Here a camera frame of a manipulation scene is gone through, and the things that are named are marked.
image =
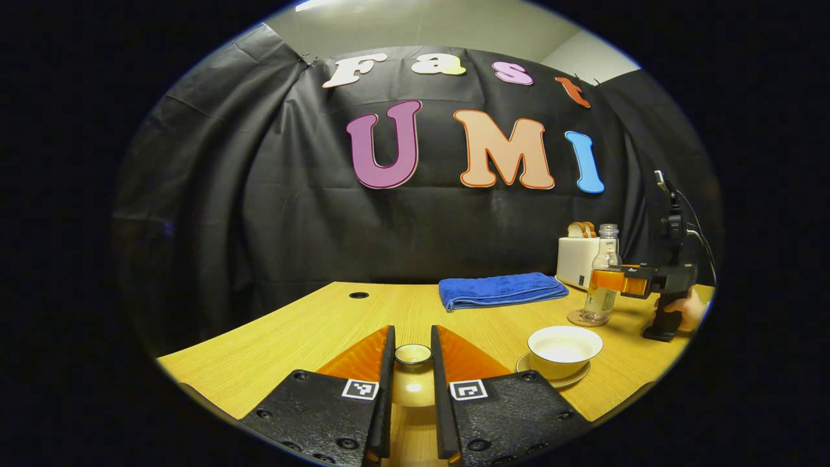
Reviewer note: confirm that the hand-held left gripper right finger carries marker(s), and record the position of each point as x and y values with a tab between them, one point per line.
438	389

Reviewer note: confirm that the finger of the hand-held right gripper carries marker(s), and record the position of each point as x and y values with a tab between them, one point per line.
613	281
639	267

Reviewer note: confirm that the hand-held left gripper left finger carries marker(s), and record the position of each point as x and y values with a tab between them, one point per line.
389	389

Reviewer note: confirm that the clear plastic water bottle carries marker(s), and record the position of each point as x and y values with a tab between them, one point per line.
603	308

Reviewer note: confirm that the round brown coaster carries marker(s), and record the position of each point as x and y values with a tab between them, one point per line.
574	319

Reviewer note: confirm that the yellow ceramic teacup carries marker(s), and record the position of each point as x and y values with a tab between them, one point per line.
564	353

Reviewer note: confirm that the cream white toaster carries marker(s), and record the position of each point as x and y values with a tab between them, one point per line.
574	263

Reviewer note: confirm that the toast bread slice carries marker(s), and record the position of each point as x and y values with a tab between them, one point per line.
575	230
591	229

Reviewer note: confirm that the yellow ceramic saucer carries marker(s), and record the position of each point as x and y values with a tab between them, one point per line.
579	379

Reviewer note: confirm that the folded blue towel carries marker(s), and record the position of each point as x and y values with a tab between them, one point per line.
502	290

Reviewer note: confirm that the black backdrop cloth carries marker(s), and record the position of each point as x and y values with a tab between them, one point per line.
292	227

